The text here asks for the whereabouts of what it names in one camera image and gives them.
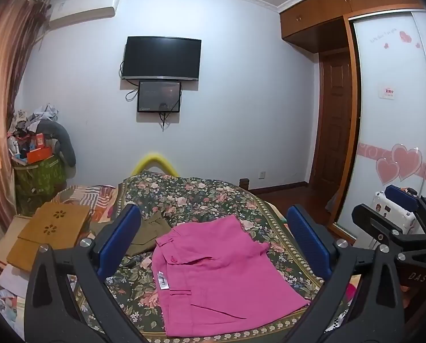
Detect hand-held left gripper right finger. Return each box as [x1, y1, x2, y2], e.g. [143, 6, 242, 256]
[286, 204, 406, 343]

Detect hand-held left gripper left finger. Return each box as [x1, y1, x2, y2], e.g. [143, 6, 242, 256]
[24, 204, 152, 343]

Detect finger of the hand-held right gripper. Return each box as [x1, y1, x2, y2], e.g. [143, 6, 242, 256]
[352, 204, 404, 244]
[385, 185, 426, 235]

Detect pink pants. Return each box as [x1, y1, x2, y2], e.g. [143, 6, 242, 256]
[152, 215, 312, 337]

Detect olive green pants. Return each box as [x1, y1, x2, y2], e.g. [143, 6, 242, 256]
[98, 211, 172, 256]

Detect striped blanket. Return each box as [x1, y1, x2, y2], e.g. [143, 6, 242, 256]
[54, 185, 118, 222]

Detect brown wooden lap desk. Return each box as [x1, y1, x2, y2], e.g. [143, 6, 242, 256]
[6, 202, 92, 273]

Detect black white patterned cloth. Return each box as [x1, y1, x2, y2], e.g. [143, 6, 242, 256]
[327, 307, 353, 331]

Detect floral green blanket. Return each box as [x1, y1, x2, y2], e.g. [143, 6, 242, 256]
[73, 171, 342, 343]

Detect green laundry basket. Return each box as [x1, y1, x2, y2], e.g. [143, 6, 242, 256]
[13, 153, 68, 216]

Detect wooden door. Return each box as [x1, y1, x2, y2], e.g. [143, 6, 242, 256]
[308, 52, 354, 194]

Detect flat cardboard sheet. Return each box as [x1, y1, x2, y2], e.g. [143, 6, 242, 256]
[0, 214, 32, 268]

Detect orange box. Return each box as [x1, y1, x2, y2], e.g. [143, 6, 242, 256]
[26, 146, 52, 163]

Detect pile of papers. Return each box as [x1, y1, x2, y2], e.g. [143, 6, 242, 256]
[0, 272, 28, 343]

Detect pile of clothes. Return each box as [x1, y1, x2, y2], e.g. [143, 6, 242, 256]
[11, 103, 60, 137]

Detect small black monitor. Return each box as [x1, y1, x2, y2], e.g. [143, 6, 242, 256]
[137, 81, 182, 114]

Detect striped pink curtain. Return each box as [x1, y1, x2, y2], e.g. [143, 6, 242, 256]
[0, 0, 52, 222]

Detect wooden overhead cabinet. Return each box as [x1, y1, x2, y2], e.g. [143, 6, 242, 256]
[280, 0, 426, 52]

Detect white air conditioner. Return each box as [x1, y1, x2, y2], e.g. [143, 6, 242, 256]
[48, 0, 120, 29]

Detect yellow foam ring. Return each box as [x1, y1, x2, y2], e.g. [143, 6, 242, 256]
[132, 152, 179, 178]

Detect black television cable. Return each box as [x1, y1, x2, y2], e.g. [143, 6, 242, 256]
[119, 45, 128, 79]

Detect black wall television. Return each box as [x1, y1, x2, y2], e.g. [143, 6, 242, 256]
[122, 36, 202, 81]

